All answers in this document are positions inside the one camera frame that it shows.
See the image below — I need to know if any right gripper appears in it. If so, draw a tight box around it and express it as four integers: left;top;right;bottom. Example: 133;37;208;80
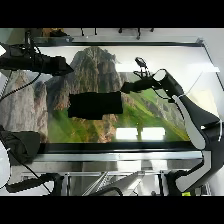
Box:
119;77;156;95

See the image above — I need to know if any black garment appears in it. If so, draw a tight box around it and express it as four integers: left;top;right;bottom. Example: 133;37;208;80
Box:
67;91;124;121

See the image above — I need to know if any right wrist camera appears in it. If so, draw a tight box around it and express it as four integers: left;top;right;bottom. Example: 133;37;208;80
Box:
133;56;150;81

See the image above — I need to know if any silver frame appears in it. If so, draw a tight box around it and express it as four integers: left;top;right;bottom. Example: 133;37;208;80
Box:
19;34;224;197

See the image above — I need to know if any black cable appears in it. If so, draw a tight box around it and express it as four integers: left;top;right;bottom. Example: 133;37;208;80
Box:
0;71;43;101
7;147;54;195

